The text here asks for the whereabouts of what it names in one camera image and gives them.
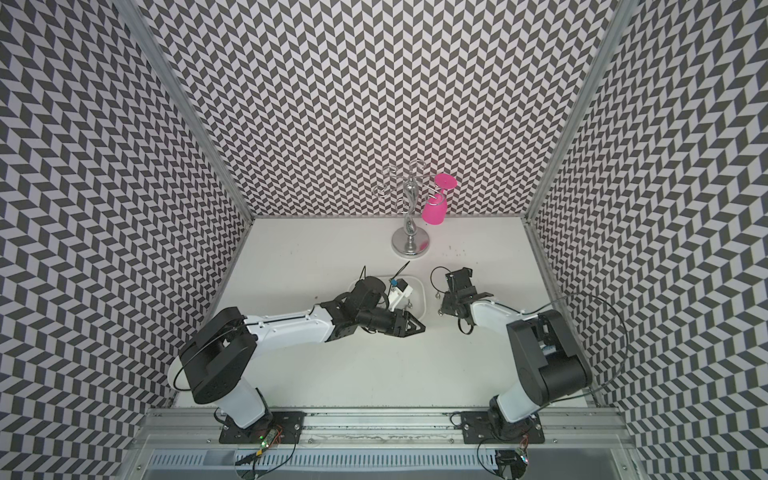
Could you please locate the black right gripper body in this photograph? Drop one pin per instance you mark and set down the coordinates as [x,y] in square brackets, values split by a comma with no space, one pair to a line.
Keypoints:
[449,303]

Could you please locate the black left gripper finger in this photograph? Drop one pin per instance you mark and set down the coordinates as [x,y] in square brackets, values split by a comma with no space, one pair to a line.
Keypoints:
[413,329]
[412,321]

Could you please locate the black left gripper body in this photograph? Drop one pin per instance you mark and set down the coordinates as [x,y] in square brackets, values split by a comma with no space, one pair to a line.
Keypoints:
[383,319]

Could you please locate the white storage box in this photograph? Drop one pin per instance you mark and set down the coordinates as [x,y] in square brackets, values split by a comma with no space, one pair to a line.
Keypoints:
[371,291]

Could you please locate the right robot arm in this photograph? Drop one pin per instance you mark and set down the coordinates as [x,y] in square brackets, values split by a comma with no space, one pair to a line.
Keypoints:
[547,356]

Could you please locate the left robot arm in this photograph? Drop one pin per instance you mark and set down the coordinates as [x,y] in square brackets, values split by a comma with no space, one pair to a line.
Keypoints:
[210,366]

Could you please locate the chrome glass holder stand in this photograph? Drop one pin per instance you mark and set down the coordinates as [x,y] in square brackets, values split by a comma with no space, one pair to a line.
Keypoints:
[411,241]

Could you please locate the pink wine glass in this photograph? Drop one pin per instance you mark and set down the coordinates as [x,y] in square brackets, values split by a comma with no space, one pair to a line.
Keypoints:
[435,209]

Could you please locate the clear wine glass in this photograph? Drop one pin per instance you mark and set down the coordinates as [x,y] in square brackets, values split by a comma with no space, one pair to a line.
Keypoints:
[390,183]

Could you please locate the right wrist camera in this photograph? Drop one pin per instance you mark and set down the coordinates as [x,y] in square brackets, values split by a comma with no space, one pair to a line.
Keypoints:
[459,280]

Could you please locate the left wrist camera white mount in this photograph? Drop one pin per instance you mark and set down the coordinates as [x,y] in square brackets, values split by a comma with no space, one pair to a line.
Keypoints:
[398,296]

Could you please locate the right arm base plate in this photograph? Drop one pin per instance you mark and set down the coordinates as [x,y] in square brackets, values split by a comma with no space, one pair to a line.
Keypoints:
[483,427]

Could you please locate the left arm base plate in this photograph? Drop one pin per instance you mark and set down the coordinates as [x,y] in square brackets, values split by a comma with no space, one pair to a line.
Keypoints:
[264,427]

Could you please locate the aluminium front rail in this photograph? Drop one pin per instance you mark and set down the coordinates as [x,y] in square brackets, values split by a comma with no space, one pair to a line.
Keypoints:
[329,428]

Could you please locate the aluminium corner post right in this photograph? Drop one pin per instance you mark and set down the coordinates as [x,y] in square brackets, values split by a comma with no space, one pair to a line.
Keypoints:
[602,59]

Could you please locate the aluminium corner post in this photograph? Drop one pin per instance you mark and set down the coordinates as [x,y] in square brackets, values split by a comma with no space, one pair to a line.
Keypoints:
[140,32]
[602,59]

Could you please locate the aluminium corner post left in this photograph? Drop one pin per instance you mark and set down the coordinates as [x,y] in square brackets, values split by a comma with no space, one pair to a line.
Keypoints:
[140,32]

